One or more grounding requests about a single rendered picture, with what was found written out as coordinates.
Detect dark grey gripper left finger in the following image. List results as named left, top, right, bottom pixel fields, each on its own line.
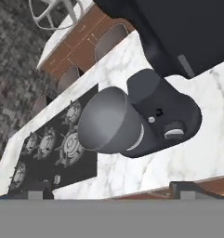
left=0, top=179, right=55, bottom=201

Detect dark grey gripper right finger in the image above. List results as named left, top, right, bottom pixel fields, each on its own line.
left=168, top=180, right=224, bottom=201

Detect black stand mixer base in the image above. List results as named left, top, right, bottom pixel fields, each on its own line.
left=119, top=68, right=204, bottom=159

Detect grey metal mixer bowl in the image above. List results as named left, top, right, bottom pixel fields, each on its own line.
left=77, top=86, right=146, bottom=155

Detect black gas hob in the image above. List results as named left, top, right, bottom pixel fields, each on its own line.
left=7, top=83, right=99, bottom=199

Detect grey round stool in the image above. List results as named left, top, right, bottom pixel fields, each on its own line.
left=56, top=64, right=86, bottom=95
left=31, top=94, right=54, bottom=118
left=93, top=21, right=130, bottom=63

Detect brown wooden cupboard run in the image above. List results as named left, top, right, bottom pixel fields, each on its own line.
left=38, top=4, right=136, bottom=82

